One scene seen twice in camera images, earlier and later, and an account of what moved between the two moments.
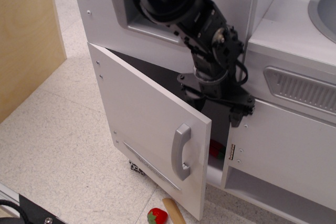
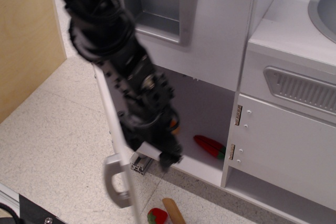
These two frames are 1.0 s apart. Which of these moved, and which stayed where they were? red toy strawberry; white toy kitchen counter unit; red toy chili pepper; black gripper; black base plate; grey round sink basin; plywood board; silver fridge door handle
Moved: black gripper; silver fridge door handle
Stayed: black base plate; white toy kitchen counter unit; grey round sink basin; plywood board; red toy strawberry; red toy chili pepper
